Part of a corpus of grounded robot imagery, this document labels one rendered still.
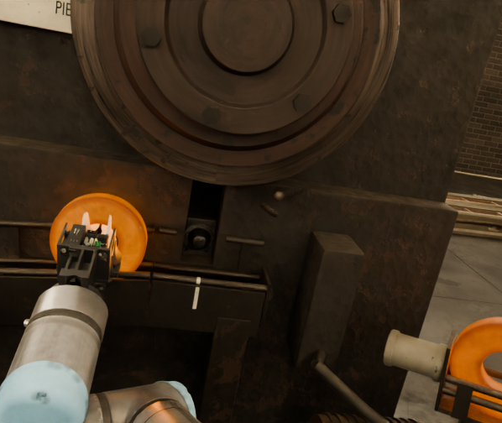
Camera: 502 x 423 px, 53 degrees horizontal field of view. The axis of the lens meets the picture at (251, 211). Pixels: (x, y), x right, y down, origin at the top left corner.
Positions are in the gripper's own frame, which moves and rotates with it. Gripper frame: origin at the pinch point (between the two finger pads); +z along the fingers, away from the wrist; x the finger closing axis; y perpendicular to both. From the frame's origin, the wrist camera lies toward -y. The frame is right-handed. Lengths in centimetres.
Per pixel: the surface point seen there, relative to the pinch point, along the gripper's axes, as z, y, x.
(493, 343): -20, 3, -60
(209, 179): -0.6, 12.7, -16.2
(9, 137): 12.9, 7.7, 17.8
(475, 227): 259, -151, -263
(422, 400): 41, -93, -111
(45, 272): -5.7, -5.4, 7.3
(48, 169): 7.5, 5.7, 10.1
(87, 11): 5.2, 33.0, 3.6
